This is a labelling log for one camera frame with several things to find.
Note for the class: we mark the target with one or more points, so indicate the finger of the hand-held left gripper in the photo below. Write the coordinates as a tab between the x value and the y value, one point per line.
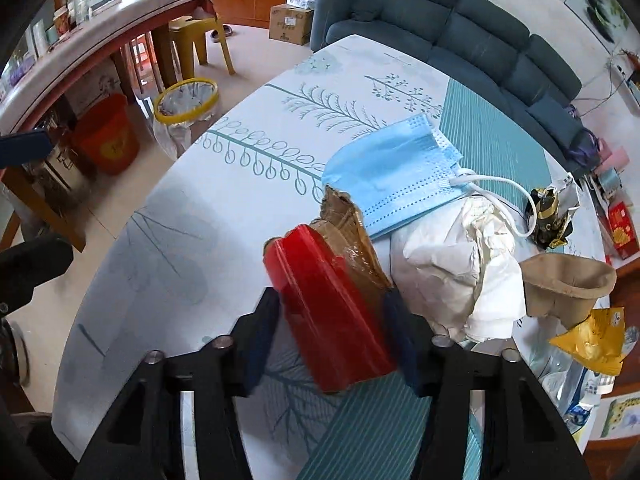
35	265
27	146

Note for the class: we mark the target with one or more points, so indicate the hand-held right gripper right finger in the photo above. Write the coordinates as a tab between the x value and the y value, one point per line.
407	350

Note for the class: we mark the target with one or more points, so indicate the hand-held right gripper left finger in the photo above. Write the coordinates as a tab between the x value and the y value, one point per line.
260	345

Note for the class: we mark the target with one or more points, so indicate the red plastic wrapper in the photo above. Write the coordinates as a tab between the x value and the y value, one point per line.
325	310

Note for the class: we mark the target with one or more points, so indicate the brown paper cup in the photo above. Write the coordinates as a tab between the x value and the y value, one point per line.
555	300

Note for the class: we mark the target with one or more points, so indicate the yellow rimmed trash bin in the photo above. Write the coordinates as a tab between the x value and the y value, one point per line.
185	102

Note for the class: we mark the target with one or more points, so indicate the yellow snack packet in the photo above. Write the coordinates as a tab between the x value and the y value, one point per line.
595	340

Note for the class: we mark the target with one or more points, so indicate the red bucket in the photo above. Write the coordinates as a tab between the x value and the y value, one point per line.
107	135

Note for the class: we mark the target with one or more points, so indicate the crumpled white paper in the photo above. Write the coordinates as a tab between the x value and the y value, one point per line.
445	265

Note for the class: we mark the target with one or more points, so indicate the brown crumpled plastic wrapper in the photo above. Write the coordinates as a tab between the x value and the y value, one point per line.
357	250

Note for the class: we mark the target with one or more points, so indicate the dining table with grey cloth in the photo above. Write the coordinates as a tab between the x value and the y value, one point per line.
100	25

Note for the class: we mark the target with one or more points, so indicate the clear plastic bottle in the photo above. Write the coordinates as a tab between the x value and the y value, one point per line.
575	390

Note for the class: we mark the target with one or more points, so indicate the blue face mask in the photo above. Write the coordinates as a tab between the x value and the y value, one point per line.
400	175

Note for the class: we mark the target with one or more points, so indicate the black gold foil wrapper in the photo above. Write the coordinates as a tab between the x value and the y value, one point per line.
547	215

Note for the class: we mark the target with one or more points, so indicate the yellow plastic stool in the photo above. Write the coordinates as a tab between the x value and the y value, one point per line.
192	35

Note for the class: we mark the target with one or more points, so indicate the grey slipper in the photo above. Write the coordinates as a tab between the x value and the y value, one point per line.
221	33

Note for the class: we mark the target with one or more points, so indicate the red gift box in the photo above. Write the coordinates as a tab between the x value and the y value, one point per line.
622	230

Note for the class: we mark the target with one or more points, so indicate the purple bag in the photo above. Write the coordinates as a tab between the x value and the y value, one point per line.
582	137

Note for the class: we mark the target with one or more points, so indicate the cardboard box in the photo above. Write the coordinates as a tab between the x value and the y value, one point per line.
290	22

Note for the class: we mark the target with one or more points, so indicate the dark blue sofa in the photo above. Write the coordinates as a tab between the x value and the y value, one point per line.
475	35

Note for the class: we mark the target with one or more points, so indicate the giraffe wall sticker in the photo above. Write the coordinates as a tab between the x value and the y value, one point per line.
622	415

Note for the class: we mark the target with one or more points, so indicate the green stones wall picture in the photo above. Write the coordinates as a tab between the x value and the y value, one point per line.
600	10

